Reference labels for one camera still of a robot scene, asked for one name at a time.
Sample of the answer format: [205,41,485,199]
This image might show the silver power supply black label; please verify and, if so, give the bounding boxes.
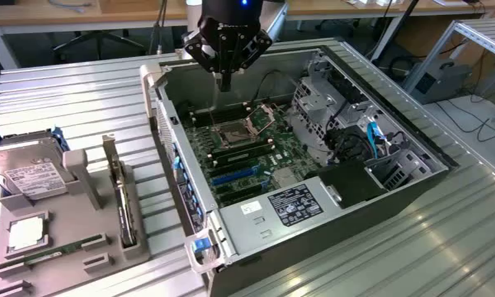
[208,176,345,259]

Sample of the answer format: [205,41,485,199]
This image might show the black office chair base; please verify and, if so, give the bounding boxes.
[50,29,145,61]

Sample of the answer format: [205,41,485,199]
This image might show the green RAM stick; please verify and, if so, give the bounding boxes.
[0,239,87,267]

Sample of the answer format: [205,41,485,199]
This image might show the green motherboard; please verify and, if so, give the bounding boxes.
[184,101,329,209]

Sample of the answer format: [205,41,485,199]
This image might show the wooden desk white legs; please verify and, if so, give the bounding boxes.
[0,0,190,71]

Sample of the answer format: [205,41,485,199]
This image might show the blue disk carrier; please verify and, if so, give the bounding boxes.
[0,125,70,155]

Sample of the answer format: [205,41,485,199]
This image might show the grey parts rack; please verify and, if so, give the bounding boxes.
[0,148,152,297]

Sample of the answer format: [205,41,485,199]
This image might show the low silver disk bay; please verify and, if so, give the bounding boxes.
[363,148,449,192]

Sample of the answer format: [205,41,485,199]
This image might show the long wooden desk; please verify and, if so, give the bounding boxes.
[286,0,495,59]

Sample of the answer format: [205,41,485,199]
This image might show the open grey PC case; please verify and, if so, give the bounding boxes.
[138,45,459,297]

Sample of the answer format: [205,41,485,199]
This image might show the black stand pole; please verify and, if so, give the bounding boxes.
[371,0,420,61]

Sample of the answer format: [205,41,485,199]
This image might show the grey device box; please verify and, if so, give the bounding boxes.
[412,60,475,105]

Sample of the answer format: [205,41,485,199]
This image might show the long black expansion slot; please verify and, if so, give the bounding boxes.
[217,187,269,204]
[208,159,258,177]
[214,181,264,195]

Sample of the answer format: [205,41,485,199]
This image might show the silver hard disk drive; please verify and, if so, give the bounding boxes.
[0,139,74,201]

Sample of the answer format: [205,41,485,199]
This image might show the expansion card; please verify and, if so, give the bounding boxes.
[101,133,140,248]

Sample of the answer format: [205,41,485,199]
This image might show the silver chipset heatsink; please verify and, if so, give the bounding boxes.
[270,171,300,188]

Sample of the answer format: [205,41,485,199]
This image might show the metal socket cover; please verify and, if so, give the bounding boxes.
[241,103,277,132]

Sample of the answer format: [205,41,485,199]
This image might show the RAM stick grey label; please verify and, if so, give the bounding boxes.
[210,147,269,167]

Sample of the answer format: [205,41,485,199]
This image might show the wooden box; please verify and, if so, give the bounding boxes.
[97,0,165,15]

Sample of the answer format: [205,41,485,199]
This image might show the aluminium frame shelf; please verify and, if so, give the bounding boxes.
[401,18,495,103]

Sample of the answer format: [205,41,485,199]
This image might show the CPU socket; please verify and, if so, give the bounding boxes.
[213,123,252,149]

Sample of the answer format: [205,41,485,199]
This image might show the blue data wire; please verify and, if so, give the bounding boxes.
[365,121,384,159]

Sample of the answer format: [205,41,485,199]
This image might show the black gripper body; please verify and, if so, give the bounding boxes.
[197,0,264,40]

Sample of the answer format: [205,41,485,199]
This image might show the black wire bundle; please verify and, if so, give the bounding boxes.
[324,128,375,165]

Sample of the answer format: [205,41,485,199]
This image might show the blue expansion slot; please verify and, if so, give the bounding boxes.
[210,166,261,187]

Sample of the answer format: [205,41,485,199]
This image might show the silver CPU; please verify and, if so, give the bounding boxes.
[6,216,46,249]

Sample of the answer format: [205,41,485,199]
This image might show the thick black wire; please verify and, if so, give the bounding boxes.
[249,71,281,106]

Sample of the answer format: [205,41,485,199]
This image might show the black RAM slot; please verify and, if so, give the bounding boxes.
[193,116,248,129]
[190,108,248,121]
[190,113,248,125]

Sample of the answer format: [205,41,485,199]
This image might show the blue case latch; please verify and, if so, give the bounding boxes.
[190,237,212,252]

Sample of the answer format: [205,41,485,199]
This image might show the light blue network cable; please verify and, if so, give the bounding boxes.
[47,0,94,14]

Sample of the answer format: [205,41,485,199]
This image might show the hanging black cable with plug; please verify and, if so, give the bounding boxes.
[148,0,169,56]

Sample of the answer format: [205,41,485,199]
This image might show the tall silver disk bay cage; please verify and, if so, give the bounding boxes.
[290,58,375,163]

